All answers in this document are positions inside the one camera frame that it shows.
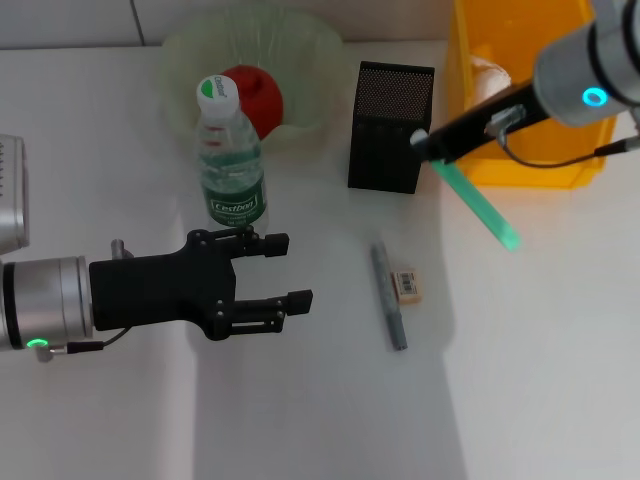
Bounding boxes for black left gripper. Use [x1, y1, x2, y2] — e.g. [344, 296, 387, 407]
[88, 225, 314, 340]

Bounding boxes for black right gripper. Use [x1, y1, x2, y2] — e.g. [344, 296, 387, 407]
[429, 84, 550, 165]

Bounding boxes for green pen white cap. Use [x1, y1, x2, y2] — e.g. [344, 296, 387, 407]
[409, 128, 522, 252]

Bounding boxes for white paper ball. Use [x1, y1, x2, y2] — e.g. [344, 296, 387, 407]
[469, 55, 514, 104]

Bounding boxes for grey marker pen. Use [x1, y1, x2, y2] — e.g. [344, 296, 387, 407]
[369, 241, 409, 351]

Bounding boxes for beige eraser with barcode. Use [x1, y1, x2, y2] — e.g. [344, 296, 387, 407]
[389, 268, 425, 304]

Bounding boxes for clear water bottle green label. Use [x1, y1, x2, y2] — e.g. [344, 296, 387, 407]
[195, 74, 269, 230]

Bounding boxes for red-orange knitted toy orange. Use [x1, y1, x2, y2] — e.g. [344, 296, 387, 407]
[222, 63, 285, 140]

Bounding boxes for black mesh pen holder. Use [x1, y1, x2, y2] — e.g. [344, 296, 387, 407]
[347, 60, 435, 195]

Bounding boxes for green glass fruit bowl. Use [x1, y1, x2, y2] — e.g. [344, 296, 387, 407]
[160, 9, 345, 144]

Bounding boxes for yellow plastic bin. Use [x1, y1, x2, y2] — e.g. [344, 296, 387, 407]
[444, 0, 623, 189]

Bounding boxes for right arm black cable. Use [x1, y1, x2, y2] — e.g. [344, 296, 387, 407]
[487, 104, 640, 169]

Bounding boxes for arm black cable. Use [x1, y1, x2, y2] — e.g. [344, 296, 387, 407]
[34, 327, 132, 364]
[487, 104, 640, 169]

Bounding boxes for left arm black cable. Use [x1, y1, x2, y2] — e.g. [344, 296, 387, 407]
[34, 327, 132, 364]

